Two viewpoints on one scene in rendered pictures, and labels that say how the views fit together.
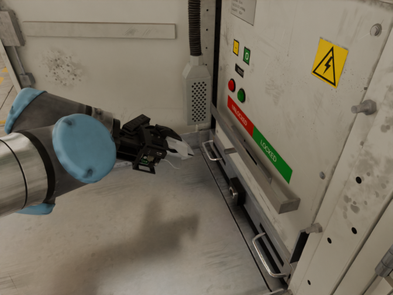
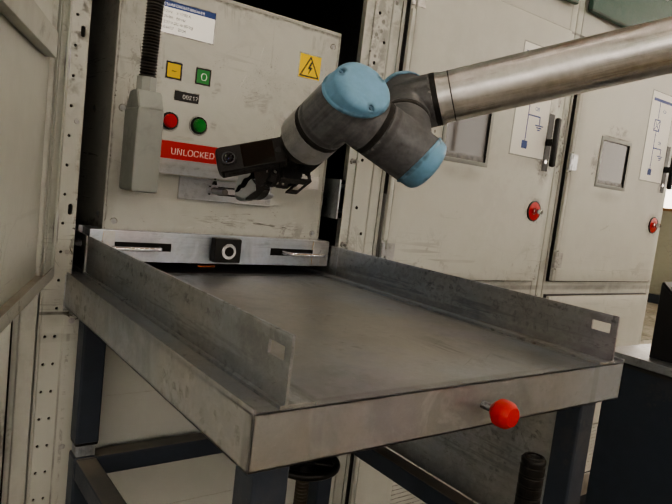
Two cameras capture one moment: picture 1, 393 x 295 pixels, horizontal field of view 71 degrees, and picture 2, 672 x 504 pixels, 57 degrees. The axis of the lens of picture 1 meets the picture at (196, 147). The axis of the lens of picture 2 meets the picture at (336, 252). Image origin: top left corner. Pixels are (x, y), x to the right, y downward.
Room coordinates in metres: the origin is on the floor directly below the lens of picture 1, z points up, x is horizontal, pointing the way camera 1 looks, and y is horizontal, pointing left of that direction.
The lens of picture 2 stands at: (0.76, 1.16, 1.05)
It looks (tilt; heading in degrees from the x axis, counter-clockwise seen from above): 6 degrees down; 249
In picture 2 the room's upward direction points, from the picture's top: 7 degrees clockwise
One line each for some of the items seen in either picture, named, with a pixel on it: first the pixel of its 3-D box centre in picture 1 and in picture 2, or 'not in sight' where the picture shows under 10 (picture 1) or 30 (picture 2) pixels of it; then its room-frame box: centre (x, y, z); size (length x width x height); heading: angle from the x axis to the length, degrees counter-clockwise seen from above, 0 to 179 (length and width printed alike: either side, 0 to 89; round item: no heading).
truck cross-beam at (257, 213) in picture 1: (248, 188); (218, 248); (0.53, -0.14, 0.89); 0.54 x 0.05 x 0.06; 16
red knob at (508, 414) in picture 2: not in sight; (498, 411); (0.32, 0.59, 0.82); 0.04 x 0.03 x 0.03; 106
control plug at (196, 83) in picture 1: (197, 93); (141, 141); (0.71, 0.00, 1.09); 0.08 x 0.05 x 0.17; 106
